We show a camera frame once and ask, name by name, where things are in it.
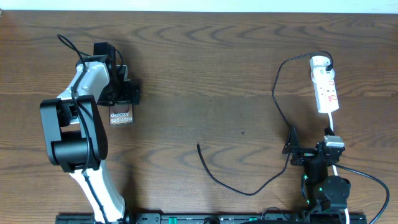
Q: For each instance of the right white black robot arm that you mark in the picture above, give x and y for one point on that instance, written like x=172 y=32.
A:
x=328 y=193

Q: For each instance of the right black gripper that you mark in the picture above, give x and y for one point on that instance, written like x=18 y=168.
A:
x=292 y=146

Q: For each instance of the white power strip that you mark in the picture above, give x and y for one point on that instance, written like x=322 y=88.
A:
x=324 y=84

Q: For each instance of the black mounting rail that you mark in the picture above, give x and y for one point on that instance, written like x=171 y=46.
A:
x=155 y=218

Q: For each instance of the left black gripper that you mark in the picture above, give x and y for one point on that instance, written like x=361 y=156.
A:
x=128 y=97

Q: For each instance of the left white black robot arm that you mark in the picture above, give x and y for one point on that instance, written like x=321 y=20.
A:
x=74 y=134

